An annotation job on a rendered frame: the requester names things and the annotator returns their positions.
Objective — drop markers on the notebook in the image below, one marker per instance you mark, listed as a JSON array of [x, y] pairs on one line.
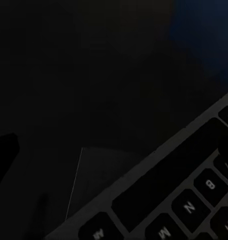
[[98, 168]]

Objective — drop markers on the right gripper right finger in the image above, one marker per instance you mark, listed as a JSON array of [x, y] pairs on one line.
[[223, 146]]

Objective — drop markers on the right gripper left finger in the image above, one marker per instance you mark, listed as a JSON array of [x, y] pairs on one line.
[[9, 149]]

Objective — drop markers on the desk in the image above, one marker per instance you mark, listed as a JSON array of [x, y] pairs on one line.
[[123, 75]]

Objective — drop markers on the keyboard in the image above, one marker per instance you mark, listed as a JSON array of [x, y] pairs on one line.
[[178, 192]]

